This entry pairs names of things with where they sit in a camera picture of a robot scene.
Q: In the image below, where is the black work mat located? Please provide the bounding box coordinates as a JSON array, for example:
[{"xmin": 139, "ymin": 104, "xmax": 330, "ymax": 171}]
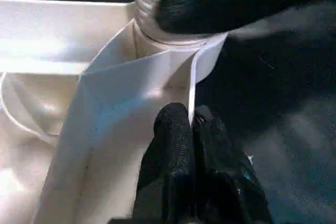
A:
[{"xmin": 0, "ymin": 0, "xmax": 336, "ymax": 224}]

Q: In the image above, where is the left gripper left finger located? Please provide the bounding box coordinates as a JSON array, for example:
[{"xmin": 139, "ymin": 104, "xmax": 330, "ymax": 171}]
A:
[{"xmin": 131, "ymin": 103, "xmax": 196, "ymax": 224}]

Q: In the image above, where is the white plastic table leg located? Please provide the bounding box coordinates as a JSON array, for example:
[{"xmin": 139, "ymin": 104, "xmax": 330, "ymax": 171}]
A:
[{"xmin": 131, "ymin": 0, "xmax": 227, "ymax": 46}]

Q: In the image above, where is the white plastic table top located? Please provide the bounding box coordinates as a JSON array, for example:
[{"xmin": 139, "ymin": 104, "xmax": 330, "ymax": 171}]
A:
[{"xmin": 0, "ymin": 0, "xmax": 228, "ymax": 224}]

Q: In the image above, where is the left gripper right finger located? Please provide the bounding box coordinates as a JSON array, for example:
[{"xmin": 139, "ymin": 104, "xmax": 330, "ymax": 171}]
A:
[{"xmin": 190, "ymin": 105, "xmax": 274, "ymax": 224}]

